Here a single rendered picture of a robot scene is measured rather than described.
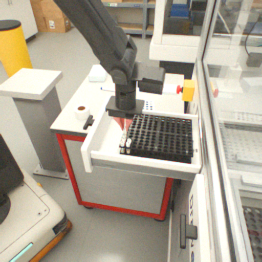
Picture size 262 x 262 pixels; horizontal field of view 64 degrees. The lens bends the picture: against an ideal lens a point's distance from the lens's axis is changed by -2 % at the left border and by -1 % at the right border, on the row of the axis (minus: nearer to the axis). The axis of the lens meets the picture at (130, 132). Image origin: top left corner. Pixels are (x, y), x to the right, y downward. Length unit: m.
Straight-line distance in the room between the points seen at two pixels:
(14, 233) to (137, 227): 0.71
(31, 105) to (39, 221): 0.66
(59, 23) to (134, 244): 4.41
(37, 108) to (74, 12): 1.04
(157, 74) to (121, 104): 0.13
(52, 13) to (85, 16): 4.63
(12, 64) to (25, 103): 1.85
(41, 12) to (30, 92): 3.92
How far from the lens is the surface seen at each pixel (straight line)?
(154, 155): 0.66
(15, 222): 1.34
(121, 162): 0.64
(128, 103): 0.57
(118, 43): 0.44
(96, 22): 0.40
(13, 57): 3.18
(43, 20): 5.14
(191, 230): 0.51
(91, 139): 0.65
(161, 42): 1.41
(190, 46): 1.42
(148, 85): 0.52
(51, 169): 1.81
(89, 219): 1.54
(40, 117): 1.43
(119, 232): 1.48
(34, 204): 1.35
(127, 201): 1.32
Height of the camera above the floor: 1.36
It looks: 42 degrees down
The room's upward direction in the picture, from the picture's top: straight up
